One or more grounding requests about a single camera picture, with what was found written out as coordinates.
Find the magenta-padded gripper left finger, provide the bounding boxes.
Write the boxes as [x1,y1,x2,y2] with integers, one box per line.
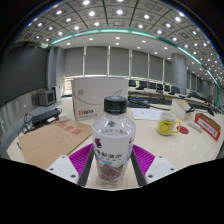
[45,143,96,187]

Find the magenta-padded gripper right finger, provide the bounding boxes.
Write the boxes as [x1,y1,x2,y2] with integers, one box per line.
[130,143,177,187]

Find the clear black-capped drink bottle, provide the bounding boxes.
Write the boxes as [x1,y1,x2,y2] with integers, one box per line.
[91,95,137,184]

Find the brown paper envelope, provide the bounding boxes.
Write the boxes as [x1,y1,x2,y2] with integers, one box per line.
[17,119,94,171]

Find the yellow and white mug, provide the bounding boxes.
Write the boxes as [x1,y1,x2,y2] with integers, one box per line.
[156,111,182,137]

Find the white printed paper sheet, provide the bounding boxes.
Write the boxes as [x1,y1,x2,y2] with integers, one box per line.
[129,106,167,122]

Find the black power strip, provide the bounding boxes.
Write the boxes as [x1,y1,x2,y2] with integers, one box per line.
[30,108,62,127]

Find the small flat white pack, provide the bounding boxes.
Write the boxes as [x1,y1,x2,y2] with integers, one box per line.
[187,120,204,134]

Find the white open divided box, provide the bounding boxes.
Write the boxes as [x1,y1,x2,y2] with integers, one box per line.
[170,98,198,121]

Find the large white carton box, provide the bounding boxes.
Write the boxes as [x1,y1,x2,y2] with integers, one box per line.
[70,76,130,122]

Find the long curved conference desk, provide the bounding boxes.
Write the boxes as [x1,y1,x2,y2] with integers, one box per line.
[127,86,218,112]

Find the small grey monitor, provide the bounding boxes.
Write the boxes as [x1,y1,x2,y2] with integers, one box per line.
[37,88,57,107]

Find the cardboard box with red side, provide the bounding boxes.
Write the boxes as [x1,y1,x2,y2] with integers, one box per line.
[193,112,222,142]

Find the row of black office chairs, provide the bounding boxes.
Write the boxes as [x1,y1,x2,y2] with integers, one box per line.
[128,79,183,96]

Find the group of ceiling lights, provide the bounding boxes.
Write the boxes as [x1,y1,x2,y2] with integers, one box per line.
[23,0,222,73]

